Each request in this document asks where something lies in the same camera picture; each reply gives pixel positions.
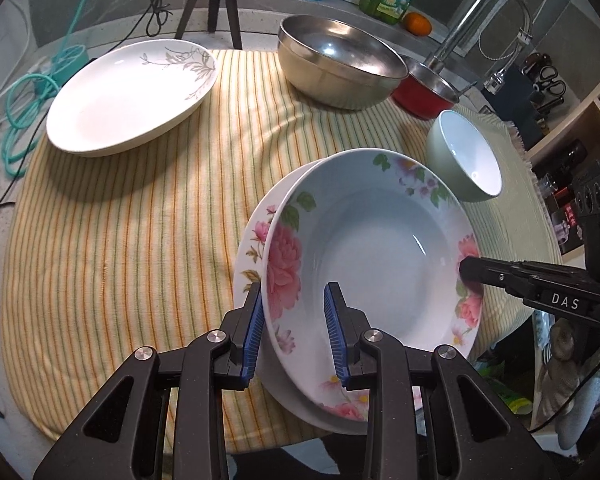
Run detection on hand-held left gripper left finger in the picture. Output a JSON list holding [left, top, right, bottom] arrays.
[[32, 282, 267, 480]]

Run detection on chrome kitchen faucet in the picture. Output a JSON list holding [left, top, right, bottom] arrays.
[[422, 0, 533, 93]]

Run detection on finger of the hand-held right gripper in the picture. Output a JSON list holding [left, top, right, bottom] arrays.
[[459, 256, 527, 305]]

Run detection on white oval leaf-print plate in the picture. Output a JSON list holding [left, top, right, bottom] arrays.
[[46, 39, 219, 157]]

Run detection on green plastic bag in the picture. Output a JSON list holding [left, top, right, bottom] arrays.
[[480, 360, 533, 417]]

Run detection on red metal pot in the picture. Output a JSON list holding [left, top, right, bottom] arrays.
[[391, 55, 461, 121]]

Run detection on dark knife block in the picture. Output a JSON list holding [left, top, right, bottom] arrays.
[[490, 52, 566, 148]]

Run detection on deep pink floral plate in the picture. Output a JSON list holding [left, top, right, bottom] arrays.
[[260, 148, 483, 422]]

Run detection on wooden shelf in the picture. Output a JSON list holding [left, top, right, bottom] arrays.
[[522, 47, 600, 256]]

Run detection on black tripod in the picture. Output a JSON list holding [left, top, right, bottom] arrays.
[[174, 0, 243, 51]]

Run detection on large stainless steel bowl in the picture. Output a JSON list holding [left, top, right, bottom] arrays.
[[278, 14, 410, 111]]

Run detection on knotted black cable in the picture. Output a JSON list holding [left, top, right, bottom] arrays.
[[117, 0, 176, 61]]

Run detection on orange tangerine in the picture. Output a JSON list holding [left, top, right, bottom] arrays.
[[402, 12, 432, 37]]

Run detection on pale blue-green ceramic bowl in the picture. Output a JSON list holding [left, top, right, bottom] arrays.
[[426, 109, 503, 203]]

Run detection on yellow striped cloth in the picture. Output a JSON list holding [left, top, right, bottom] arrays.
[[0, 47, 566, 453]]

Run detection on teal cable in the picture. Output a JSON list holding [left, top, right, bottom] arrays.
[[0, 0, 106, 178]]

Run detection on black scissors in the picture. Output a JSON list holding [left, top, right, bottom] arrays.
[[537, 66, 565, 96]]

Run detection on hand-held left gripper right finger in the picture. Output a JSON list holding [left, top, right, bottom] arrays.
[[322, 281, 561, 480]]

